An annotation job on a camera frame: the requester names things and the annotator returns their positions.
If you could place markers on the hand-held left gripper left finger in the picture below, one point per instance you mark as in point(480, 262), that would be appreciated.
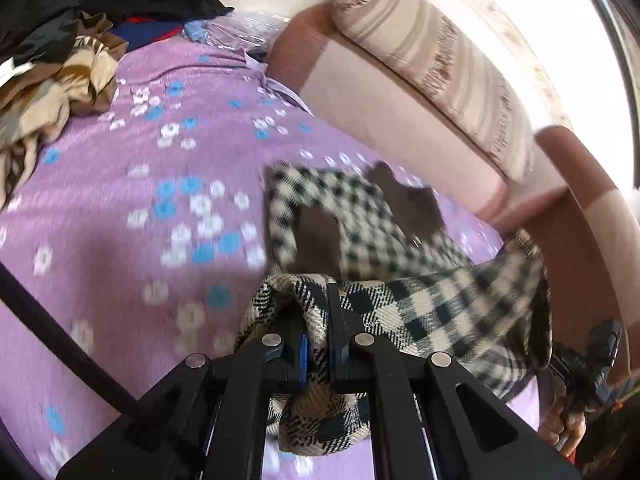
point(301, 360)

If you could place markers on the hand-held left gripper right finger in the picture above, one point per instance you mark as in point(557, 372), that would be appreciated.
point(333, 320)

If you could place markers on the black white checkered coat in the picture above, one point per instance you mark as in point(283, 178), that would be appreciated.
point(450, 310)

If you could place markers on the person's right hand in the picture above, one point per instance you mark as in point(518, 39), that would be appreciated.
point(555, 427)

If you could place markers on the purple floral bed sheet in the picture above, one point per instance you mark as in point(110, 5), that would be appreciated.
point(125, 185)

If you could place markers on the striped beige pillow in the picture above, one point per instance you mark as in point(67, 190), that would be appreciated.
point(440, 60)

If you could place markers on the clear plastic bag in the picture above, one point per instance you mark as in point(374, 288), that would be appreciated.
point(235, 32)

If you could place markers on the blue and red cloth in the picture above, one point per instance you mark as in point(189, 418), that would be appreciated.
point(145, 32)

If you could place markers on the beige brown patterned cloth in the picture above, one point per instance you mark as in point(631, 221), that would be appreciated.
point(65, 85)

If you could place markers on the dark grey garment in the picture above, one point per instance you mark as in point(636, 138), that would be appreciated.
point(35, 15)

